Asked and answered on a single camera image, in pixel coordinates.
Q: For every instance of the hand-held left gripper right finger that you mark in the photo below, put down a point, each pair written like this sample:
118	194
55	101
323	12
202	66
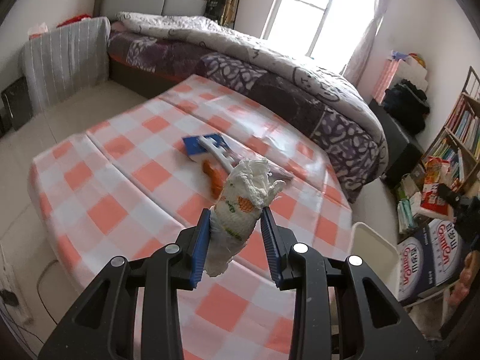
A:
270	247

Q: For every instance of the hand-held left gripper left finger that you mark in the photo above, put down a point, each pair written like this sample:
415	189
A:
198	247

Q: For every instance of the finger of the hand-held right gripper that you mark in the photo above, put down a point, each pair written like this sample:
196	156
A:
448	194

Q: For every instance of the red snack packet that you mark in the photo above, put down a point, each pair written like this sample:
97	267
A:
431	195

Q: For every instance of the white printed diaper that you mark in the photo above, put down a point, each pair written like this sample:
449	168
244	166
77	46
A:
236	213

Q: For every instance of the white plastic bin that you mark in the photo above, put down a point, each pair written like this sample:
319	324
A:
375	255

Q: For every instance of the person's right hand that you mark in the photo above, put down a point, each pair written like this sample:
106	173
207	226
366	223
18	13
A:
465	277

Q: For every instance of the printed cardboard water box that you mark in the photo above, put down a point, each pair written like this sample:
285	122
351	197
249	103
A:
448	232
416	273

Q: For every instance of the row of books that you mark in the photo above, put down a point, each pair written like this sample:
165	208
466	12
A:
465	123
448	153

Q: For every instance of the stack of green packs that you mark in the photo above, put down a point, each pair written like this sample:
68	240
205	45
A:
407	213

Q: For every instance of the black storage bench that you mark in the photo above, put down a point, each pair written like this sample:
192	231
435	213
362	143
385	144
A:
401	157

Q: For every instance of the orange carrot toy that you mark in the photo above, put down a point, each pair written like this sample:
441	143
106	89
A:
213	180

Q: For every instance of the clear plastic bag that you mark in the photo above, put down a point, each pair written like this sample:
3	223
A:
277	174

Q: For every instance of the wooden bookshelf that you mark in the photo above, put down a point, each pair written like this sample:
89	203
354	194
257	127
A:
465	97

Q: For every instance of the black bag on cabinet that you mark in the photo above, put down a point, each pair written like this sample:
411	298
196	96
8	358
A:
407	105

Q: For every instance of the orange checked plastic tablecloth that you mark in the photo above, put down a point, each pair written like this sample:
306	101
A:
123	180

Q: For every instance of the blue cardboard box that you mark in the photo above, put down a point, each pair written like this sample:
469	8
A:
202	146

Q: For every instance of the white foam board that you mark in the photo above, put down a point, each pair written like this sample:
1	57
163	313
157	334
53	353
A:
414	77

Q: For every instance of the pink covered cabinet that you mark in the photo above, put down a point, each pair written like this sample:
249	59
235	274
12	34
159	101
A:
388	73

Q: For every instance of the colourful toy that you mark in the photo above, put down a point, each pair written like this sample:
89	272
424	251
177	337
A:
417	60

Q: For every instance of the pale pink curtain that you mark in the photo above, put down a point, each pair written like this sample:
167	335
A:
369	45

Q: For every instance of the white power strip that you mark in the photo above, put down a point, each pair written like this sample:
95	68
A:
13	307

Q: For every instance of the bed with purple bedding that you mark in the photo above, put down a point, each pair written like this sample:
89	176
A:
168	54

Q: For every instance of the bed with patterned quilt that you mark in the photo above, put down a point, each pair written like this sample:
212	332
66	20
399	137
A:
243	41

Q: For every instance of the white framed window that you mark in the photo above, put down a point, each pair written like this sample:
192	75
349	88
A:
300	18

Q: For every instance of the black floor box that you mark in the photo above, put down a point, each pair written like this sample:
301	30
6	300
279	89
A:
17	101

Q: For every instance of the grey padded headboard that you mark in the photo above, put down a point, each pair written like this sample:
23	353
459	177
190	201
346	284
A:
131	2

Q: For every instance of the red cloth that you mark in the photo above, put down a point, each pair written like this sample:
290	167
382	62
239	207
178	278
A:
73	20

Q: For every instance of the pink tissue pack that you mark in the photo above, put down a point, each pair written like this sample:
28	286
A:
37	30

